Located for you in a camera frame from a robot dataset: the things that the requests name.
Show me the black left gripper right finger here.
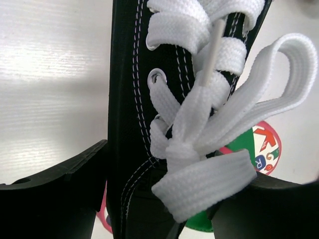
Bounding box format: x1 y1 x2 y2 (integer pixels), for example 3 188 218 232
210 173 319 239

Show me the black canvas sneaker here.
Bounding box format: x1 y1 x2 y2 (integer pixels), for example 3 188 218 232
107 0 318 239

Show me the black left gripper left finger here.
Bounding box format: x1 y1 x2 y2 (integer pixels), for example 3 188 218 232
0 140 108 239

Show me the pink printed sandal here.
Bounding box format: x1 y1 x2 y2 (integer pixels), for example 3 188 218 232
97 121 282 234

